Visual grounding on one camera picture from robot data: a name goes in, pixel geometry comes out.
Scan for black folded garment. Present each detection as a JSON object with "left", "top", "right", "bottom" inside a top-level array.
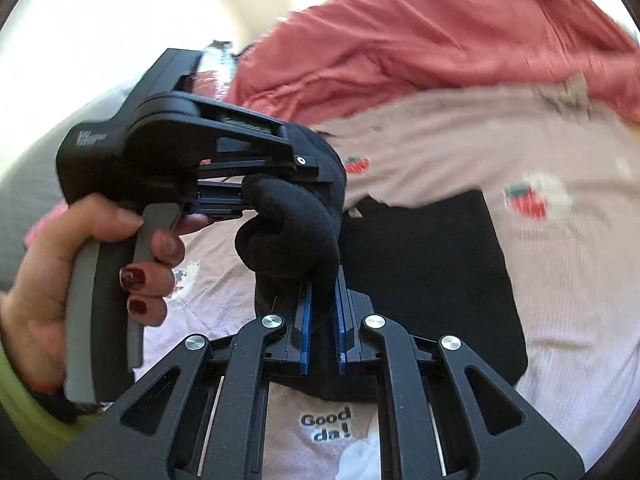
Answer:
[{"left": 252, "top": 190, "right": 529, "bottom": 403}]

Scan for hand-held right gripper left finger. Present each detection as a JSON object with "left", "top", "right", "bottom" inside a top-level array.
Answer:
[{"left": 57, "top": 280, "right": 315, "bottom": 480}]

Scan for coral red cloth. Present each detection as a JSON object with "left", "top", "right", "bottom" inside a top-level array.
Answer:
[{"left": 225, "top": 0, "right": 640, "bottom": 128}]

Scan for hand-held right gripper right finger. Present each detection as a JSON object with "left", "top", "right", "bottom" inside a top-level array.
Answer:
[{"left": 334, "top": 265, "right": 586, "bottom": 480}]

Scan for black sock with orange cuff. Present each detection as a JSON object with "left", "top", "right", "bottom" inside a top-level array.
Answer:
[{"left": 235, "top": 177, "right": 346, "bottom": 321}]

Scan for pink knit cloth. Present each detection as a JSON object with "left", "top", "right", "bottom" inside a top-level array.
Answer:
[{"left": 22, "top": 199, "right": 73, "bottom": 248}]

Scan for person's left hand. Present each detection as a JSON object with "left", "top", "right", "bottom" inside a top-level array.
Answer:
[{"left": 0, "top": 194, "right": 211, "bottom": 391}]

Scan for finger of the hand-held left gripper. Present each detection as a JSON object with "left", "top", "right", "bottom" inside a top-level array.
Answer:
[
  {"left": 187, "top": 97, "right": 347, "bottom": 203},
  {"left": 187, "top": 180, "right": 248, "bottom": 223}
]

